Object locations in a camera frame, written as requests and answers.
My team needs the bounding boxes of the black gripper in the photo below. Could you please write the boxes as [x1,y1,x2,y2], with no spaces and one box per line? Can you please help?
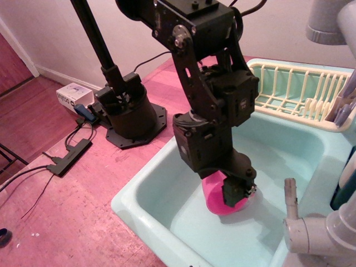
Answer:
[173,113,256,207]

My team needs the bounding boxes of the pink plastic cup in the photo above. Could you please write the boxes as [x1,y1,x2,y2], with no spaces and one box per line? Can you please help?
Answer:
[202,171,255,216]

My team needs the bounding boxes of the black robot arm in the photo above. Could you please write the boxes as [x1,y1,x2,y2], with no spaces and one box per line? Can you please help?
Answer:
[72,1,259,207]

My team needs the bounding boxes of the teal toy sink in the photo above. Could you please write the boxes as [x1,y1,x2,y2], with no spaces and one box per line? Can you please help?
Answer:
[110,58,356,267]

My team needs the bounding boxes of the grey toy faucet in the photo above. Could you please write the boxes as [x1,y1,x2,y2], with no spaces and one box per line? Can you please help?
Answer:
[283,0,356,267]

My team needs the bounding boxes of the teal and white bottle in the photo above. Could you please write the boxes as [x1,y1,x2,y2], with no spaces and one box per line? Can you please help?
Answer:
[330,154,355,210]

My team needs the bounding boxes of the cream dish rack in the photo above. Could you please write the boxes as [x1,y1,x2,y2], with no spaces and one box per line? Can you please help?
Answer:
[248,58,355,132]

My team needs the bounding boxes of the lavender utensils in rack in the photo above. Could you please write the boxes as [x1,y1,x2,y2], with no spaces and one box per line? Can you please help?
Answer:
[334,70,355,128]

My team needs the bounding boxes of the black USB hub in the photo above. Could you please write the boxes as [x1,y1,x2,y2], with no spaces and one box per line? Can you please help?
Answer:
[43,139,92,177]

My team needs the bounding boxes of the blue clamp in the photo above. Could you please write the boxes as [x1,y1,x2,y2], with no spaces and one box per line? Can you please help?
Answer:
[73,104,97,123]

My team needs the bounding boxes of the white cardboard box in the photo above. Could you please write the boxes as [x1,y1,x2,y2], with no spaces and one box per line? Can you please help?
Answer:
[56,83,95,113]

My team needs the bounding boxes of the black tape roll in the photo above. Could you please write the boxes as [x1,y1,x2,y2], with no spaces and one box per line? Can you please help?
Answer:
[0,228,12,248]

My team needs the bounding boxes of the black hub cable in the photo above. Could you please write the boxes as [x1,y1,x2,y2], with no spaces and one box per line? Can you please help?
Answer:
[0,165,50,194]

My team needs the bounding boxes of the black metal chair frame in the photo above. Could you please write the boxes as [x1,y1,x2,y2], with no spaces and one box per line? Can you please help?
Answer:
[0,144,29,174]

